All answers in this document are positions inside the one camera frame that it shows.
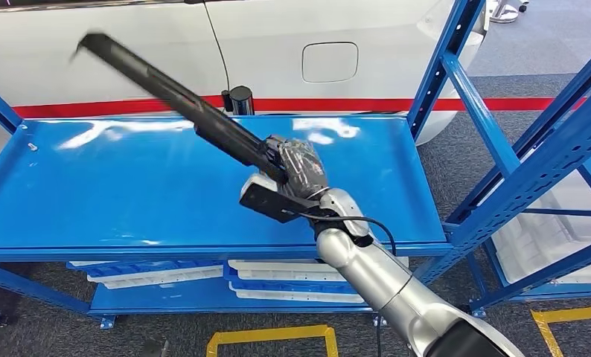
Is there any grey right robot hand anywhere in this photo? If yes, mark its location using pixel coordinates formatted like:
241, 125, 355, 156
264, 135, 330, 201

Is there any long black plastic frame part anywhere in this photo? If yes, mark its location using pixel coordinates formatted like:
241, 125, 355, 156
71, 32, 289, 183

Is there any blue metal shelf rack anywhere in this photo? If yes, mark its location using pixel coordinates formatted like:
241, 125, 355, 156
465, 143, 591, 312
0, 0, 591, 330

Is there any red barrier belt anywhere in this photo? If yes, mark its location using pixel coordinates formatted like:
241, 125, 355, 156
0, 94, 587, 124

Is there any white car body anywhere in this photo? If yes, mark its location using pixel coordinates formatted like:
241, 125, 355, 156
0, 0, 489, 169

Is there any yellow floor tape square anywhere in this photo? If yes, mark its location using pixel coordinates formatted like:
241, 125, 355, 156
530, 304, 591, 357
205, 324, 339, 357

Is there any grey robot foot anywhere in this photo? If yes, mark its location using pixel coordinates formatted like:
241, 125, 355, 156
142, 340, 170, 357

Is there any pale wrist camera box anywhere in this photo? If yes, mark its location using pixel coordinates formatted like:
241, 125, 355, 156
240, 173, 279, 198

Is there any black barrier post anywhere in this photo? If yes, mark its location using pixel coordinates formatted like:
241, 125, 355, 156
220, 85, 255, 116

